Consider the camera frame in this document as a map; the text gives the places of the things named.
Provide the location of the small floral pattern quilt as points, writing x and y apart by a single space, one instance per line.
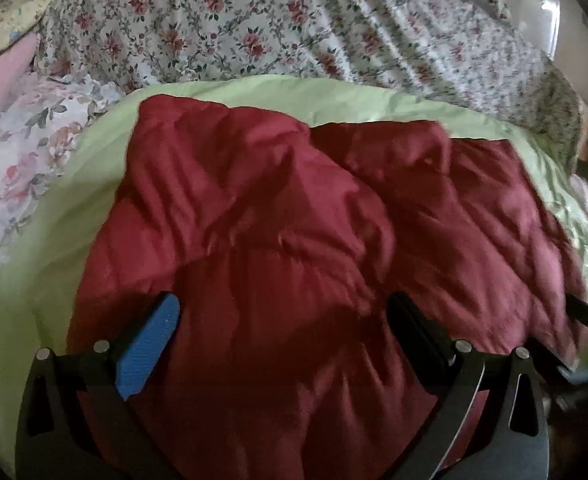
446 50

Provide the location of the light green bed sheet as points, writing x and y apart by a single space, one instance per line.
39 282

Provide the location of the large rose floral pillow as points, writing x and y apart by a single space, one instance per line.
40 130

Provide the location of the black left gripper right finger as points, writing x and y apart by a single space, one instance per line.
488 420

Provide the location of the red quilted puffer coat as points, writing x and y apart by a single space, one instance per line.
282 243

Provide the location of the pink pillow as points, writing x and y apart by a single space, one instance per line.
13 64

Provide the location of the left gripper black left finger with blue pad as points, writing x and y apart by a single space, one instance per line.
75 421

